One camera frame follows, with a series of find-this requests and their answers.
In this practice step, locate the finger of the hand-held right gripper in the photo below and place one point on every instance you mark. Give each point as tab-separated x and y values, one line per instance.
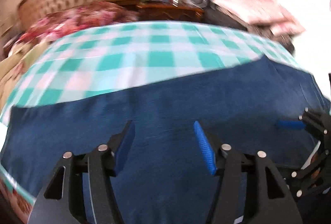
289	124
310	177

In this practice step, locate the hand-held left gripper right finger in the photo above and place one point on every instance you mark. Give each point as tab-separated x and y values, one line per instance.
205	147

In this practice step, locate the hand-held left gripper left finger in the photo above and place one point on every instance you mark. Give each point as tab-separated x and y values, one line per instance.
124	146

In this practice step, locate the blue denim pants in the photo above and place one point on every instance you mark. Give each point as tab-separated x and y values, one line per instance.
160	115

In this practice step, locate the brown plaid blanket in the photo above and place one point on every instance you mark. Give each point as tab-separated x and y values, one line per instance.
271	34

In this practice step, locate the teal white checkered tablecloth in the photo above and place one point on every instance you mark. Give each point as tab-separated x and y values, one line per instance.
124	53

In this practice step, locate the small pink floral pillow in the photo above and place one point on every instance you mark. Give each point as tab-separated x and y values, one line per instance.
287	26

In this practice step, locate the large pink floral pillow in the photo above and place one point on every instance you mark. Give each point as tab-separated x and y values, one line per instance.
245	7

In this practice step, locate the black leather armchair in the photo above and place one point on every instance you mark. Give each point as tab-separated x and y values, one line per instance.
219	14

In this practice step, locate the beige floral bedsheet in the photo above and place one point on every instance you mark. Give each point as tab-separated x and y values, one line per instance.
18	69

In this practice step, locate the red floral blanket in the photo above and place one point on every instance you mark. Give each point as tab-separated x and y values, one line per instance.
77	17

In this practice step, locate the dark wooden nightstand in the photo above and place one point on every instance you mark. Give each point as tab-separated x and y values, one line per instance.
170	11

